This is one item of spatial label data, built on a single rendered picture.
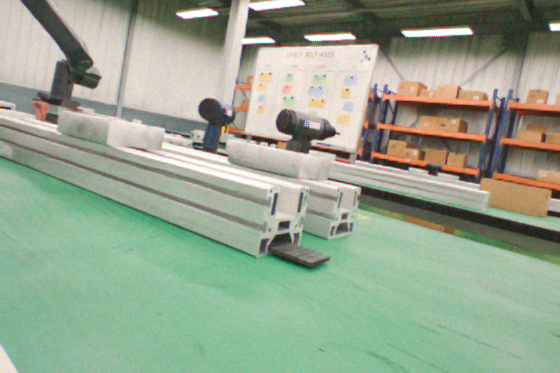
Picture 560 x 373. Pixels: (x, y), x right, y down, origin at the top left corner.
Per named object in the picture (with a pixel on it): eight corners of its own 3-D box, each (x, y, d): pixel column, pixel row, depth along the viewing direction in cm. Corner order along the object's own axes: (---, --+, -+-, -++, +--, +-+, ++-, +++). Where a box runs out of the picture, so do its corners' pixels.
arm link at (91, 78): (73, 38, 114) (82, 59, 111) (107, 51, 124) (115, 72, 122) (50, 64, 118) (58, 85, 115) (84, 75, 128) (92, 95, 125)
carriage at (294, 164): (224, 175, 73) (230, 140, 73) (258, 177, 82) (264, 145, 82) (295, 194, 64) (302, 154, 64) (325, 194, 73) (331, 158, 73)
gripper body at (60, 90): (81, 108, 120) (86, 85, 120) (46, 100, 111) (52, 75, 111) (69, 106, 123) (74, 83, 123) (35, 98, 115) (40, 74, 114)
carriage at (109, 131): (53, 146, 71) (59, 109, 70) (109, 151, 80) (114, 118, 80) (103, 161, 62) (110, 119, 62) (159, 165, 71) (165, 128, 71)
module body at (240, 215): (-18, 149, 89) (-13, 112, 88) (30, 152, 97) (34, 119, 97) (255, 258, 45) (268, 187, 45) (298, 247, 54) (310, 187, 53)
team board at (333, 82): (216, 213, 440) (246, 42, 430) (247, 212, 479) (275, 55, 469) (324, 255, 345) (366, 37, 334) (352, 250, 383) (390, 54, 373)
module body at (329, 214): (66, 155, 105) (71, 124, 104) (100, 158, 113) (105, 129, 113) (327, 240, 61) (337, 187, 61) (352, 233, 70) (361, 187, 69)
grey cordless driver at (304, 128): (258, 197, 93) (274, 107, 92) (316, 200, 105) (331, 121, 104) (277, 204, 87) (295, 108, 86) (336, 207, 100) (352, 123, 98)
